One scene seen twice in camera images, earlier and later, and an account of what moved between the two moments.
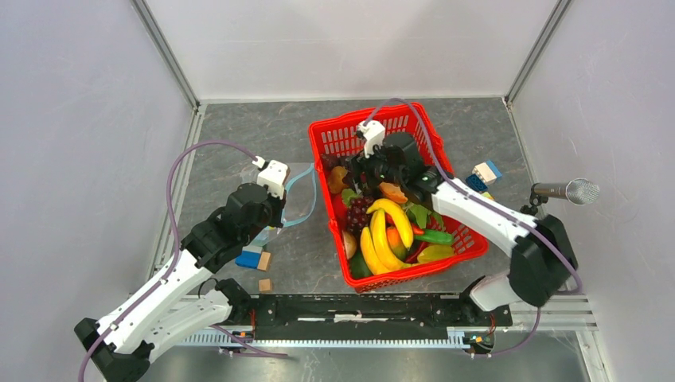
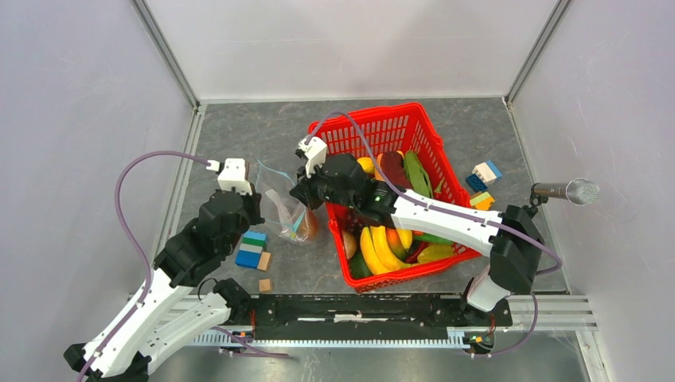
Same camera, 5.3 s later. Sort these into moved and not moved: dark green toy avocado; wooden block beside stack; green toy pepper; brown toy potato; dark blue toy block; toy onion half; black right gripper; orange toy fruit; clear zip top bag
Moved: black right gripper; clear zip top bag; brown toy potato
Not moved: wooden block beside stack; green toy pepper; dark green toy avocado; toy onion half; dark blue toy block; orange toy fruit
